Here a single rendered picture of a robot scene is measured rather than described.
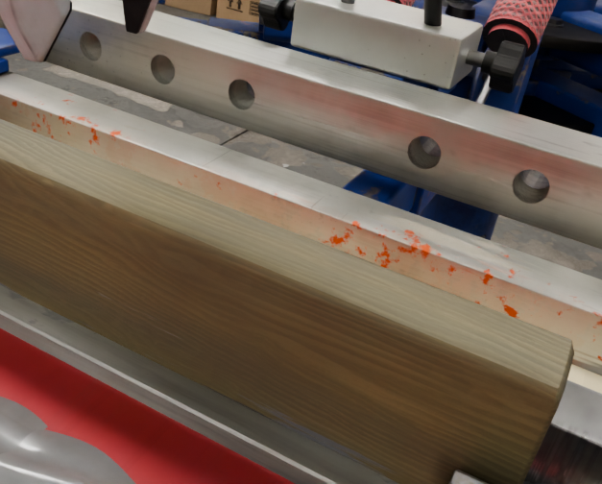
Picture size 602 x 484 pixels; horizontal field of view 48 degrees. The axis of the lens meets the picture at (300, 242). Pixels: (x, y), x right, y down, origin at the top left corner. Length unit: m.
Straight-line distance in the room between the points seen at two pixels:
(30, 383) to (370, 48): 0.31
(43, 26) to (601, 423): 0.23
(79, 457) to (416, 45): 0.33
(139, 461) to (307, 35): 0.33
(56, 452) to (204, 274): 0.10
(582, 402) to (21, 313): 0.22
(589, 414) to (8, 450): 0.22
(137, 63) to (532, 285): 0.32
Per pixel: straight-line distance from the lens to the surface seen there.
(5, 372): 0.34
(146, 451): 0.30
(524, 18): 0.64
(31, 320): 0.30
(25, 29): 0.24
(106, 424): 0.31
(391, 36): 0.49
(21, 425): 0.31
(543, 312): 0.39
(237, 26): 1.00
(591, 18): 0.96
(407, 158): 0.45
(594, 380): 0.40
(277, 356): 0.24
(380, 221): 0.40
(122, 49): 0.54
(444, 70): 0.48
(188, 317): 0.25
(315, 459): 0.25
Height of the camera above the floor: 1.18
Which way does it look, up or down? 32 degrees down
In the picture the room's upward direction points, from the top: 9 degrees clockwise
